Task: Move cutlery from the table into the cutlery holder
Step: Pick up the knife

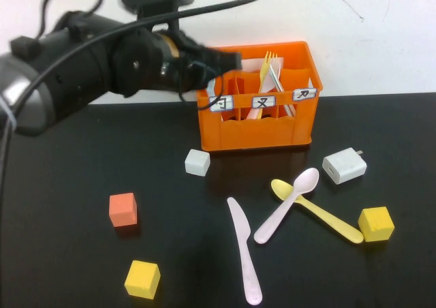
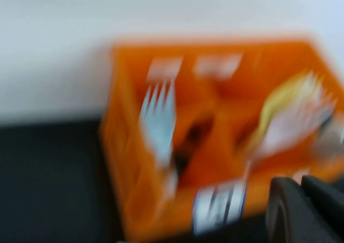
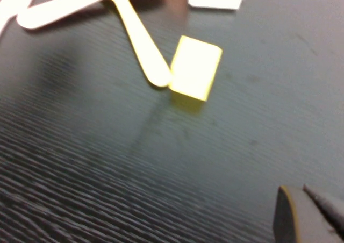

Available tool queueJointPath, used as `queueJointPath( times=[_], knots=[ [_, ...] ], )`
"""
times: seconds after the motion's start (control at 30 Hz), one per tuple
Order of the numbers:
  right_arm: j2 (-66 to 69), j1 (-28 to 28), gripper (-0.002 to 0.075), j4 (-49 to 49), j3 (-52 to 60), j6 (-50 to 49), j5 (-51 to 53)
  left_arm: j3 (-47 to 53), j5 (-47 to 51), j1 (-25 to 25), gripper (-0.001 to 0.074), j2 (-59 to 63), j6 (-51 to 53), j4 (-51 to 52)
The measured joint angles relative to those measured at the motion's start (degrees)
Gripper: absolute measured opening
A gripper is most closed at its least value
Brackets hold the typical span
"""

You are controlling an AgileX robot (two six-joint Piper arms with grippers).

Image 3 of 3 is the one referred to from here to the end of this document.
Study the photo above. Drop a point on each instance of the pink plastic spoon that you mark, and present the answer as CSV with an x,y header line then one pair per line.
x,y
67,9

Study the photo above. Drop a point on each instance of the yellow cube block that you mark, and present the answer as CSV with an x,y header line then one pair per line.
x,y
194,65

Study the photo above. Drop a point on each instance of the yellow plastic spoon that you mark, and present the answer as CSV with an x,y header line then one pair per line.
x,y
139,38

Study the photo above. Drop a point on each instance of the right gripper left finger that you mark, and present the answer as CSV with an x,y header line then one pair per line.
x,y
298,221

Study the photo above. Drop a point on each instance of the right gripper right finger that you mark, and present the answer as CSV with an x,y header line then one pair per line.
x,y
339,221

